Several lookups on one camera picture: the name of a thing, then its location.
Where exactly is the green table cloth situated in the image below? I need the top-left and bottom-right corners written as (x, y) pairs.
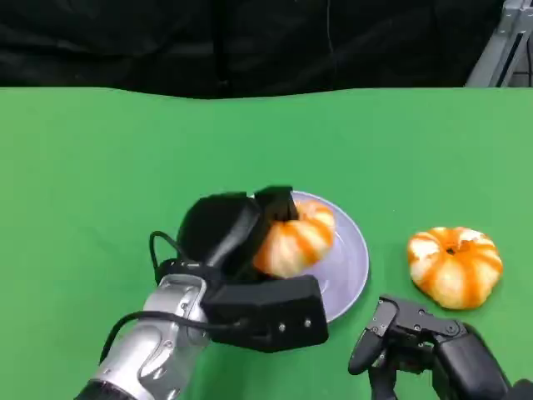
top-left (0, 86), bottom-right (533, 400)

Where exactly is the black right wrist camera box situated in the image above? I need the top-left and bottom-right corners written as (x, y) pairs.
top-left (510, 377), bottom-right (533, 400)

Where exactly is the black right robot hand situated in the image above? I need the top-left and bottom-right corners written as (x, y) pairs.
top-left (347, 295), bottom-right (512, 400)

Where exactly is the black robot cable along forearm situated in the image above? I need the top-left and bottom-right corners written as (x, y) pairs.
top-left (98, 310), bottom-right (252, 366)

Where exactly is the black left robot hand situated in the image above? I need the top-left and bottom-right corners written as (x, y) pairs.
top-left (177, 185), bottom-right (302, 288)

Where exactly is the orange white toy bread roll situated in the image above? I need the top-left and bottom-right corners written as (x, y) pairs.
top-left (252, 199), bottom-right (336, 278)
top-left (406, 226), bottom-right (504, 311)

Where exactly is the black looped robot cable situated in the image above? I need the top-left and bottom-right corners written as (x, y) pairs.
top-left (148, 230), bottom-right (187, 277)

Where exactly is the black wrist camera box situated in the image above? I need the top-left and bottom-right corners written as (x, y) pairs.
top-left (510, 377), bottom-right (533, 400)
top-left (201, 274), bottom-right (330, 355)

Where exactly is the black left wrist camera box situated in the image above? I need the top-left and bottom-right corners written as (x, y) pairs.
top-left (201, 274), bottom-right (330, 355)

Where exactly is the lilac plate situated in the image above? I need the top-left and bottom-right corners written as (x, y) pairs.
top-left (288, 190), bottom-right (371, 326)

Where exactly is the black backdrop curtain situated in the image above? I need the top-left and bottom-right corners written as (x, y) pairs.
top-left (0, 0), bottom-right (505, 100)

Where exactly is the aluminium frame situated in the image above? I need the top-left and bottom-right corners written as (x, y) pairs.
top-left (464, 0), bottom-right (533, 88)

